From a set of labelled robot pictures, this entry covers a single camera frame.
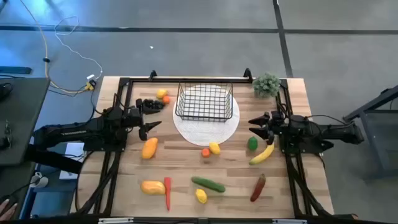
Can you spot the yellow banana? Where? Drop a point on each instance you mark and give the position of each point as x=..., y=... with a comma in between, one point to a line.
x=262, y=155

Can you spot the black flat bar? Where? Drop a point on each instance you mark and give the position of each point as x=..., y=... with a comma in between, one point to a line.
x=15, y=70

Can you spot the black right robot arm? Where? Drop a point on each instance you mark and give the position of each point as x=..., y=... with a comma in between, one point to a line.
x=326, y=130

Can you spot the silver metal bracket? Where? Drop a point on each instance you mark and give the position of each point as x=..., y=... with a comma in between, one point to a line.
x=115, y=220
x=289, y=221

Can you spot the white mug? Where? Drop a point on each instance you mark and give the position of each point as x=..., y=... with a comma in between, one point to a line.
x=38, y=180

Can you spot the green cucumber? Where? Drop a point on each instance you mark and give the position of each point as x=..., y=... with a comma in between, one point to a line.
x=207, y=184

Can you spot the long red-green pepper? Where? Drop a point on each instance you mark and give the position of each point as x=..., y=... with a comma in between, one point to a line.
x=258, y=187

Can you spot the dark grey metal table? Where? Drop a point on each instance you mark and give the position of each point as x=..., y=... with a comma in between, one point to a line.
x=376, y=124

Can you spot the person's hand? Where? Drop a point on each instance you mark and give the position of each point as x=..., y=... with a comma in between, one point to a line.
x=7, y=211

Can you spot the yellow plug connector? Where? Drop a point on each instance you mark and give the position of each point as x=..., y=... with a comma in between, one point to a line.
x=90, y=85

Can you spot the black aluminium table frame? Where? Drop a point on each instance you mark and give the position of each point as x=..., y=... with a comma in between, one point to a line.
x=186, y=80

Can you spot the black slanted beam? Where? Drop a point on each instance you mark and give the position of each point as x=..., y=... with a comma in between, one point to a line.
x=53, y=158

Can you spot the red chili pepper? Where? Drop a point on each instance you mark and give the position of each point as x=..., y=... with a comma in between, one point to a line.
x=167, y=193

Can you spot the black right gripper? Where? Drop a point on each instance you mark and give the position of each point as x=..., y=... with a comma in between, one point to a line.
x=277, y=123

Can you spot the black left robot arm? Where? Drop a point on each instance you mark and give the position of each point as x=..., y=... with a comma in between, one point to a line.
x=77, y=132

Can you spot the white box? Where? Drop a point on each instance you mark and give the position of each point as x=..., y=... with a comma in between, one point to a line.
x=74, y=152

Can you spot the green lime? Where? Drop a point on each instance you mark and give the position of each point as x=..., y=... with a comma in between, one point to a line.
x=252, y=143

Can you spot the dark grape bunch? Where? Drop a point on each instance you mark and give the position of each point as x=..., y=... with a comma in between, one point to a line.
x=157, y=103

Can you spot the dark grey side table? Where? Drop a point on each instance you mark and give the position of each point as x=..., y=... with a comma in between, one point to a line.
x=21, y=118

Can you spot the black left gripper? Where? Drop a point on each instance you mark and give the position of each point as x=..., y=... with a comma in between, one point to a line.
x=135, y=117

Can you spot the white round woven placemat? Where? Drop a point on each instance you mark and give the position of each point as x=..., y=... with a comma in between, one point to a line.
x=205, y=133

